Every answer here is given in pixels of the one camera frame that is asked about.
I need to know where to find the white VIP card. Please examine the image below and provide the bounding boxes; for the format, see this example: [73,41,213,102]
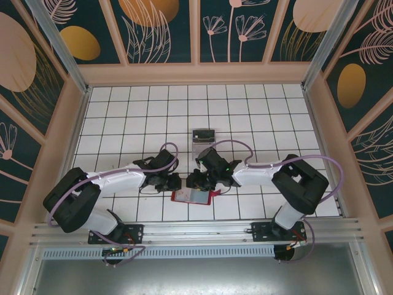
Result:
[175,189,193,203]

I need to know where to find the grey metal panel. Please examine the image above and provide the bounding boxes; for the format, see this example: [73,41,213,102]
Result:
[29,257,374,295]

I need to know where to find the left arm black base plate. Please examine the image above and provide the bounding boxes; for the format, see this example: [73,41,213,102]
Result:
[88,223,145,245]

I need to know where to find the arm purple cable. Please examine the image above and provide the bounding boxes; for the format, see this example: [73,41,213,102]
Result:
[49,141,179,267]
[196,140,344,265]

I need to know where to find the aluminium frame post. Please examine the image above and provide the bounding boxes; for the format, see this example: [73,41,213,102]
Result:
[26,0,90,95]
[302,0,360,90]

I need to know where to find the black credit card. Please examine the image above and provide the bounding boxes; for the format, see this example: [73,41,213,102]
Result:
[192,129,216,140]

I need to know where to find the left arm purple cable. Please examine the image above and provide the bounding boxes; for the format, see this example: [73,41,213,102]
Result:
[49,141,179,267]

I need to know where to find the black round cable port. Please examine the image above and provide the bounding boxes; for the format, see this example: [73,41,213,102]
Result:
[102,247,124,267]
[274,245,296,264]

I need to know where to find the red card holder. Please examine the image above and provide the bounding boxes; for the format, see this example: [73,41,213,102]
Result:
[171,187,221,206]

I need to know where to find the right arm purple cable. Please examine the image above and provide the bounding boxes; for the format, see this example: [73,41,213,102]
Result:
[196,140,344,265]

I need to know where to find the slotted grey cable duct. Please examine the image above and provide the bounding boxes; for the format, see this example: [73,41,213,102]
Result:
[42,245,276,259]

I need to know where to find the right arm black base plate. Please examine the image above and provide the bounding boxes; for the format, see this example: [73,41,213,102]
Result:
[250,221,308,243]

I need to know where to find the aluminium mounting rail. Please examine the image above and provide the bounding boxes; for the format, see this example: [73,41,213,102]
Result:
[29,217,365,246]

